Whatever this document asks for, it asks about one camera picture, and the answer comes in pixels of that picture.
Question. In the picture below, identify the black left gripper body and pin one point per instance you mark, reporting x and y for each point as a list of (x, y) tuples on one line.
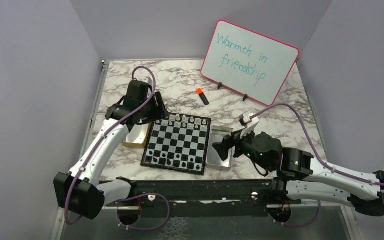
[(151, 111)]

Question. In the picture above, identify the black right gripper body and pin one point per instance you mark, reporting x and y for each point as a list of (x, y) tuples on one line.
[(244, 145)]

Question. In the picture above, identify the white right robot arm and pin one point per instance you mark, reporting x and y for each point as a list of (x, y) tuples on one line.
[(302, 176)]

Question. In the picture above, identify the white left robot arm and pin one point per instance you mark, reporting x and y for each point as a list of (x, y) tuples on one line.
[(79, 190)]

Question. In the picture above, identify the black white chess board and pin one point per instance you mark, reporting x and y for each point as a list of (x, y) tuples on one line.
[(167, 135)]

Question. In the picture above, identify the silver tin lid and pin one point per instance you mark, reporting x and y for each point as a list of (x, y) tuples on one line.
[(218, 156)]

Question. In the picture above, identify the gold tin box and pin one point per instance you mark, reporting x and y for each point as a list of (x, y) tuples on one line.
[(137, 138)]

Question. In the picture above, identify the orange black highlighter marker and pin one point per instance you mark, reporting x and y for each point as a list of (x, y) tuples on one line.
[(202, 96)]

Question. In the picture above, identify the pink framed whiteboard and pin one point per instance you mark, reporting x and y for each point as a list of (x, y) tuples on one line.
[(248, 62)]

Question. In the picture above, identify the black mounting base rail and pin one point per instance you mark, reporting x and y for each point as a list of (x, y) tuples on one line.
[(202, 198)]

